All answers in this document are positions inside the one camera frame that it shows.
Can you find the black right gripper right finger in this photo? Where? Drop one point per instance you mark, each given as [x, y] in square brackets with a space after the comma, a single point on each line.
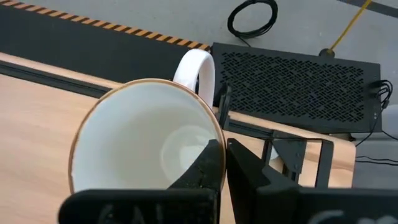
[264, 202]

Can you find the salmon red mug white interior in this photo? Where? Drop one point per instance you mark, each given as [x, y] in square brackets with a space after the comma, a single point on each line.
[140, 133]

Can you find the black perforated computer case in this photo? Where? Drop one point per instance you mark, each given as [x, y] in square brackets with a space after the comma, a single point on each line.
[295, 90]

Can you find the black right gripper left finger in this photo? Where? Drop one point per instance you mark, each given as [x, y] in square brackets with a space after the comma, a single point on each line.
[192, 205]

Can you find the black floor mat orange stripes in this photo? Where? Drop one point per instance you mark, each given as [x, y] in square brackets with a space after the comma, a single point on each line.
[93, 53]

